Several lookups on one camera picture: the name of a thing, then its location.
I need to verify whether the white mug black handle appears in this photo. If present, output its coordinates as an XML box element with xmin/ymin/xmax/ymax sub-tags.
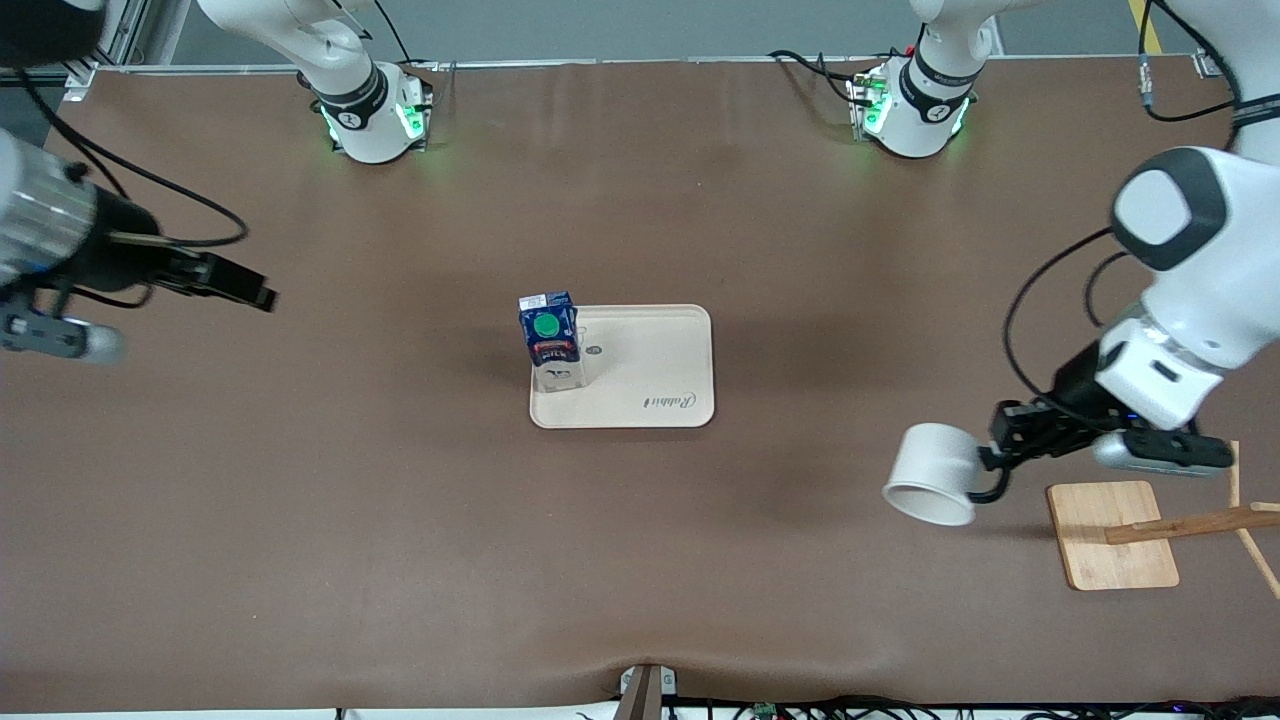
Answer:
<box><xmin>882</xmin><ymin>422</ymin><xmax>1011</xmax><ymax>528</ymax></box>

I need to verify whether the blue milk carton green cap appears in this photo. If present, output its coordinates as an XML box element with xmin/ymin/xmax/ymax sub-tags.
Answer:
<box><xmin>517</xmin><ymin>291</ymin><xmax>588</xmax><ymax>393</ymax></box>

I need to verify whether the beige tray with dog print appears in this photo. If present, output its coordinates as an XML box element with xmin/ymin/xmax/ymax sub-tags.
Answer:
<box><xmin>529</xmin><ymin>304</ymin><xmax>716</xmax><ymax>430</ymax></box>

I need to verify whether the wooden mug stand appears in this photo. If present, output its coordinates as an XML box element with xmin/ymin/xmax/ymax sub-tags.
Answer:
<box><xmin>1046</xmin><ymin>440</ymin><xmax>1280</xmax><ymax>601</ymax></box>

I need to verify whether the metal table edge clamp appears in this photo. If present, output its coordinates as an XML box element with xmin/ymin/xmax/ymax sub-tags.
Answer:
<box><xmin>617</xmin><ymin>663</ymin><xmax>678</xmax><ymax>720</ymax></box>

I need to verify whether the black right arm base cable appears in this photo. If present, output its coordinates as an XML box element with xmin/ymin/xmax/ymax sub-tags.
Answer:
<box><xmin>375</xmin><ymin>0</ymin><xmax>446</xmax><ymax>76</ymax></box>

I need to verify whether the black arm base cable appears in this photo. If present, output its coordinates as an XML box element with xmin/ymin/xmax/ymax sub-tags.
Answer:
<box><xmin>375</xmin><ymin>0</ymin><xmax>446</xmax><ymax>76</ymax></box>
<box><xmin>768</xmin><ymin>48</ymin><xmax>881</xmax><ymax>109</ymax></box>

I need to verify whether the black left arm base cable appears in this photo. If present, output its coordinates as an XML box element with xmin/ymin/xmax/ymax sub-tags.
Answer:
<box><xmin>768</xmin><ymin>48</ymin><xmax>881</xmax><ymax>109</ymax></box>

